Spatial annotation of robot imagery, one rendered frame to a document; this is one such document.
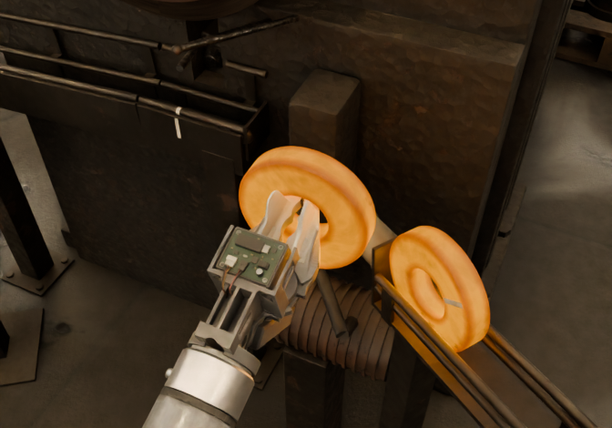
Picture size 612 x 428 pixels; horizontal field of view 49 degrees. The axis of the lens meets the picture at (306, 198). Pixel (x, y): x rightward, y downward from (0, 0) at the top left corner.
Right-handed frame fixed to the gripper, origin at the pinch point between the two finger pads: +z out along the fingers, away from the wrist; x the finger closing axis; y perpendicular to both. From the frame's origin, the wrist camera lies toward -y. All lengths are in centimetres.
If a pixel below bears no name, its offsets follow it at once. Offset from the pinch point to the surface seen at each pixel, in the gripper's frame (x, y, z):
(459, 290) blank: -18.5, -7.4, -1.3
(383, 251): -7.9, -14.9, 3.5
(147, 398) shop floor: 39, -84, -19
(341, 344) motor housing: -4.3, -34.7, -4.5
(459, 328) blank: -19.7, -12.2, -3.7
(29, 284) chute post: 83, -88, -5
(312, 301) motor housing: 2.0, -33.0, -0.4
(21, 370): 69, -82, -24
